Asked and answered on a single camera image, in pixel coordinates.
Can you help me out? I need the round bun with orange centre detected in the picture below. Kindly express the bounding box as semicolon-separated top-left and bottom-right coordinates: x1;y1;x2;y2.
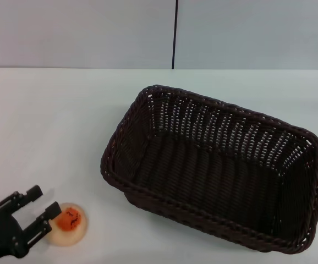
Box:
46;202;89;240

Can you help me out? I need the dark brown woven basket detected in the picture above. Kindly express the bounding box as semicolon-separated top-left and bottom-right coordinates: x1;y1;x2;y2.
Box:
100;84;318;246

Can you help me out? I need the dark vertical wall strip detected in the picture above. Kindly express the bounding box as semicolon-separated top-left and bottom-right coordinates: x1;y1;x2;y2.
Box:
171;0;179;70

